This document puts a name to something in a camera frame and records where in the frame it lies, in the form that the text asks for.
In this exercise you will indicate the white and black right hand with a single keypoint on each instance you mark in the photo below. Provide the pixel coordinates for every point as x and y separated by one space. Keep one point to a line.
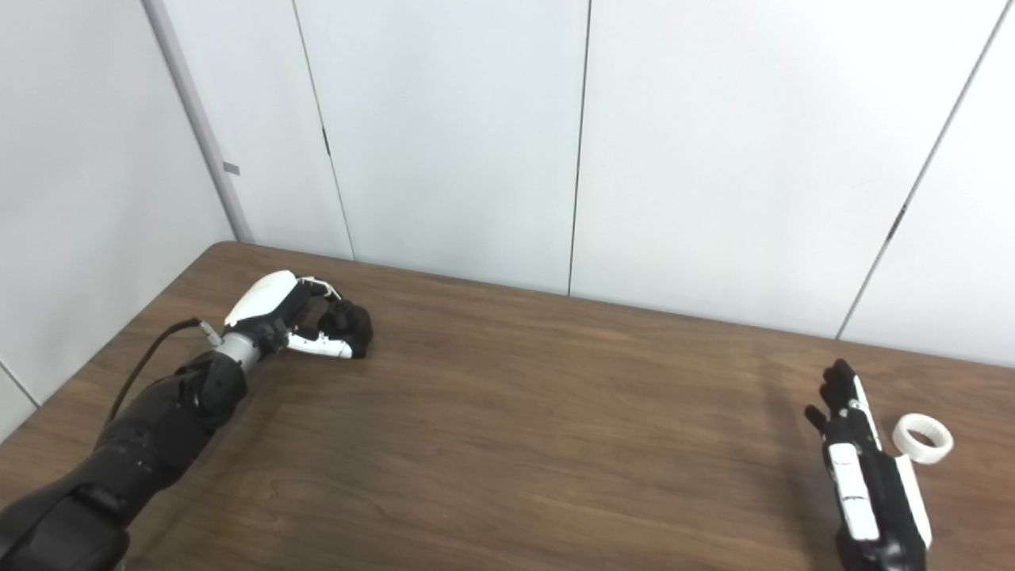
880 492

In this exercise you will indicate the white and black left hand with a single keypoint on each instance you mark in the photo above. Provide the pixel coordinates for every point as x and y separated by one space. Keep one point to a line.
262 301

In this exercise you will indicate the round black plastic part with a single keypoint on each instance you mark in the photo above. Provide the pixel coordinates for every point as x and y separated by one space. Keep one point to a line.
353 321

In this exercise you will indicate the grey wall corner post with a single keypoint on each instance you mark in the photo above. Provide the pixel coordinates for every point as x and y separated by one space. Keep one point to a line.
198 127

